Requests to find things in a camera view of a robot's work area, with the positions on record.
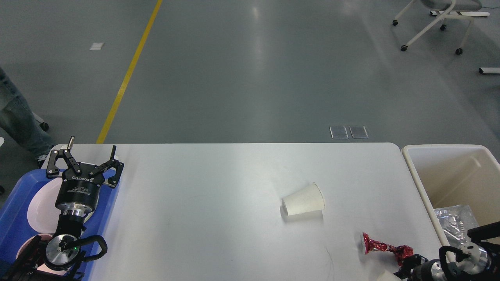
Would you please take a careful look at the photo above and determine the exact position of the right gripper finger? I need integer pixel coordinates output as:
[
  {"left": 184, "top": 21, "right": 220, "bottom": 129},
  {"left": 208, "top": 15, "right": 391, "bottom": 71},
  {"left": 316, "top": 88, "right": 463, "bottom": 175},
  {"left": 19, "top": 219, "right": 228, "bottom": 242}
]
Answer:
[{"left": 394, "top": 254, "right": 429, "bottom": 279}]

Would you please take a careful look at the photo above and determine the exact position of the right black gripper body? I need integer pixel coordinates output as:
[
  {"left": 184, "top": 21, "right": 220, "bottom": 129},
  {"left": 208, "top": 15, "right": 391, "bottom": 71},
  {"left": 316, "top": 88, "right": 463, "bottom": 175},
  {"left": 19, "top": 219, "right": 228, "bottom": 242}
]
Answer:
[{"left": 410, "top": 259, "right": 447, "bottom": 281}]

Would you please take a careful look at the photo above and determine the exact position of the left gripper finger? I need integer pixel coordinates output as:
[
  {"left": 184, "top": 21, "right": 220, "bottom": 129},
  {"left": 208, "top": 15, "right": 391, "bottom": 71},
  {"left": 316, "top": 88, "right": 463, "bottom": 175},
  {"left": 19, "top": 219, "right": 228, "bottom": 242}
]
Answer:
[
  {"left": 88, "top": 145, "right": 125, "bottom": 189},
  {"left": 46, "top": 136, "right": 82, "bottom": 180}
]

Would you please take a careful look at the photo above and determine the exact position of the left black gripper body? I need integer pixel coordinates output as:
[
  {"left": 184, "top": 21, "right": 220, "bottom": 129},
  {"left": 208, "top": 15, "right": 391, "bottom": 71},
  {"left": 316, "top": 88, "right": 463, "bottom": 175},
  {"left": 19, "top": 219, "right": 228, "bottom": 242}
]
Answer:
[{"left": 55, "top": 171, "right": 105, "bottom": 214}]

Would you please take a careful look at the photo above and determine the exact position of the pink plate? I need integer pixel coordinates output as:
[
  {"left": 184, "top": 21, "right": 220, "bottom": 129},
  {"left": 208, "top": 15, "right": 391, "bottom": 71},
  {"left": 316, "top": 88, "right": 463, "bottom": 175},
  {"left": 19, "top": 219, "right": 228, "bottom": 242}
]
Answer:
[{"left": 27, "top": 178, "right": 94, "bottom": 233}]

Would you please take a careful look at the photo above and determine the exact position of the red foil wrapper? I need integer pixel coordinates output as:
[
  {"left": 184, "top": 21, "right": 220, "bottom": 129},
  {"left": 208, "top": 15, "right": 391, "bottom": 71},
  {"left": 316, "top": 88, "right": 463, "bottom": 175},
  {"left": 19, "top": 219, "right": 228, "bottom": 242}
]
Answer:
[{"left": 361, "top": 232, "right": 414, "bottom": 267}]

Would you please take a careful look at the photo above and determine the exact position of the foil sheet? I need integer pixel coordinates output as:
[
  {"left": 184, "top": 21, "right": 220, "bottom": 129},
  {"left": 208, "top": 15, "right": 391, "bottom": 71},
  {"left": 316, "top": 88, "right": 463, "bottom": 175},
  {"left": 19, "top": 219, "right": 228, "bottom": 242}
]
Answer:
[{"left": 434, "top": 205, "right": 479, "bottom": 247}]

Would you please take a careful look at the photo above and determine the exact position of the pink ribbed mug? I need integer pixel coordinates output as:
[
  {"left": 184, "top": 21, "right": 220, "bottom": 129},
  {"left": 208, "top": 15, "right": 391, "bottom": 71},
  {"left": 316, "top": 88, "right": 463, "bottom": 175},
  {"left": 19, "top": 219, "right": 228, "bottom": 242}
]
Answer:
[{"left": 16, "top": 233, "right": 71, "bottom": 276}]

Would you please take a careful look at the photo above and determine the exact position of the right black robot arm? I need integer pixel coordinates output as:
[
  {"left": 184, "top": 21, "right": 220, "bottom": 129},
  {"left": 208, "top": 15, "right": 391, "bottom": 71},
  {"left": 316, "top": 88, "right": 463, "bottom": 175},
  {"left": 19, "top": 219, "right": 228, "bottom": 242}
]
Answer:
[{"left": 389, "top": 222, "right": 500, "bottom": 281}]

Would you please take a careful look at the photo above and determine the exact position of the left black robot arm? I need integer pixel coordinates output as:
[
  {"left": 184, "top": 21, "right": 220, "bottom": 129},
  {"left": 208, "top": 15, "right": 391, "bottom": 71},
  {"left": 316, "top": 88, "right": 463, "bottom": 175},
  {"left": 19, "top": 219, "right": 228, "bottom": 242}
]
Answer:
[{"left": 1, "top": 137, "right": 124, "bottom": 281}]

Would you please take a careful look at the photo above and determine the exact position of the light green plate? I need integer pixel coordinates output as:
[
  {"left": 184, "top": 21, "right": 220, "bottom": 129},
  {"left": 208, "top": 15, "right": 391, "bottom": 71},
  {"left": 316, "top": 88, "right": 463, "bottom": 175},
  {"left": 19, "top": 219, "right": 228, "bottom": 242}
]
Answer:
[{"left": 84, "top": 204, "right": 98, "bottom": 224}]

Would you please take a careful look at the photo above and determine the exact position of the white chair base left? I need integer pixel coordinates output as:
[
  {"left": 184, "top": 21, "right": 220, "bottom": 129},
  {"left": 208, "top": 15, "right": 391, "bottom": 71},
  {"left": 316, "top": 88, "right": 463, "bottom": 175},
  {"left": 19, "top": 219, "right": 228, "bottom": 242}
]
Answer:
[{"left": 32, "top": 112, "right": 50, "bottom": 132}]

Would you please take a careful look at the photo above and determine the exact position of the person leg with sneaker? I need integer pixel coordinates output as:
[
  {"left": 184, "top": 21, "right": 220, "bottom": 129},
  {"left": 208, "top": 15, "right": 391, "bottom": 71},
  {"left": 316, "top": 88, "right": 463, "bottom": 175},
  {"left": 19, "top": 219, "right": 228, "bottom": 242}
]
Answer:
[{"left": 0, "top": 69, "right": 55, "bottom": 168}]

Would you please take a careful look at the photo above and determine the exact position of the blue plastic tray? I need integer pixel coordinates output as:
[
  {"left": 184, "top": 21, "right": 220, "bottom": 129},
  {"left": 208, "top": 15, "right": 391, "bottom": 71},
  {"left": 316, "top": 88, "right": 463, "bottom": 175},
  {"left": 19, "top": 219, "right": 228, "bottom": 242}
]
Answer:
[{"left": 0, "top": 169, "right": 120, "bottom": 276}]

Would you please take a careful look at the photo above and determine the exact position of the beige plastic bin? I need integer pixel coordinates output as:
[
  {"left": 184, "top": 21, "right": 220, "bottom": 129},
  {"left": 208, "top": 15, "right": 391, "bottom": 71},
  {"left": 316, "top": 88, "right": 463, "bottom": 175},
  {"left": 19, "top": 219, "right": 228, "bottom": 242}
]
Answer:
[{"left": 402, "top": 144, "right": 499, "bottom": 247}]

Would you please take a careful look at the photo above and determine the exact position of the white bar on floor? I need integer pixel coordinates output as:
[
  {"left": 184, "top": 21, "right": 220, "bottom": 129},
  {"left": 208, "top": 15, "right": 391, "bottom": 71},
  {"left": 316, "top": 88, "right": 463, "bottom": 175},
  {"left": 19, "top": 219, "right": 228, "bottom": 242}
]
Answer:
[{"left": 479, "top": 67, "right": 500, "bottom": 75}]

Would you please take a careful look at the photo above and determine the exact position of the white rolling chair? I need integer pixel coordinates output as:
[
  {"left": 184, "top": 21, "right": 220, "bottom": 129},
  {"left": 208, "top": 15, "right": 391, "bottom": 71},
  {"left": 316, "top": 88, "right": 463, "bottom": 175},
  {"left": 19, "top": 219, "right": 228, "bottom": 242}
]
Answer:
[{"left": 400, "top": 0, "right": 491, "bottom": 56}]

